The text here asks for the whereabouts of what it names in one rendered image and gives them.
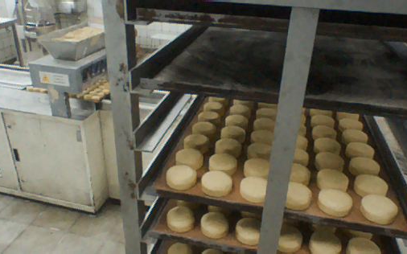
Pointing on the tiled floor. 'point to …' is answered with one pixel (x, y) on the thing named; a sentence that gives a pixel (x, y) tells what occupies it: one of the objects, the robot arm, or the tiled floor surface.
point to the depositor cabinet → (41, 153)
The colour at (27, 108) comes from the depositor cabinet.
